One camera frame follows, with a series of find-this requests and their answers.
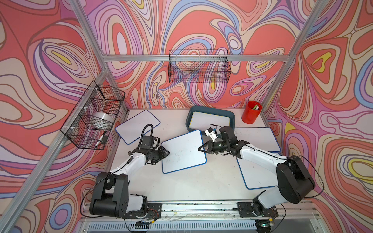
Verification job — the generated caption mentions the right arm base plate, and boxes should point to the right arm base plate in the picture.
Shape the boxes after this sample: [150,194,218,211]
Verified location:
[235,202,279,218]

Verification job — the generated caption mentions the yellow-framed whiteboard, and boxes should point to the yellow-framed whiteboard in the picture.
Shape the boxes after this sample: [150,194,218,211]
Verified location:
[187,112,230,131]

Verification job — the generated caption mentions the silver tape roll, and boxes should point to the silver tape roll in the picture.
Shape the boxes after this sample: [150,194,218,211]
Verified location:
[91,112,115,129]

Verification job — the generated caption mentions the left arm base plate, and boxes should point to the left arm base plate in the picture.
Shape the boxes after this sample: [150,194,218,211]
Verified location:
[124,203,162,220]

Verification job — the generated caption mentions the red plastic cup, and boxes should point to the red plastic cup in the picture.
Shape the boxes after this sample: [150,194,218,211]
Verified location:
[241,101,262,124]

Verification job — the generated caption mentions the back wire basket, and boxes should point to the back wire basket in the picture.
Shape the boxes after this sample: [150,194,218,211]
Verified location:
[168,49,232,83]

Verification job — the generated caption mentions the teal plastic storage box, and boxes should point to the teal plastic storage box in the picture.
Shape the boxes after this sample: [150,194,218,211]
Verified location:
[185,106,236,135]

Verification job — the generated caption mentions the left wire basket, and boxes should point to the left wire basket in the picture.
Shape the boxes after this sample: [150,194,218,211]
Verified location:
[60,81,125,150]

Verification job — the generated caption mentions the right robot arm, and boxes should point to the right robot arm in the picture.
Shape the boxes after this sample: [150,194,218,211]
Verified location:
[198,126,316,216]

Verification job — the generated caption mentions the wire basket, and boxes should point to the wire basket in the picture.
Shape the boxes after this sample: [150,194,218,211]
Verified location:
[60,81,125,150]
[168,49,232,83]

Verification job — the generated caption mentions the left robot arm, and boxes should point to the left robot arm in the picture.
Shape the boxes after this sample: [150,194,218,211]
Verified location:
[89,136,170,218]

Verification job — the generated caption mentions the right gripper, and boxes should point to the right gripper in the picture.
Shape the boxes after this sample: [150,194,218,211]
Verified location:
[198,140,229,154]

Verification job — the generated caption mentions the marker in wire basket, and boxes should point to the marker in wire basket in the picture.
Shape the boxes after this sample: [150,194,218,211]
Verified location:
[94,134,107,148]

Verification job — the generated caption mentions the blue whiteboard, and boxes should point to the blue whiteboard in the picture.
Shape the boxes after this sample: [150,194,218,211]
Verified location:
[237,154,284,189]
[235,127,281,152]
[115,110,161,145]
[161,130,207,174]

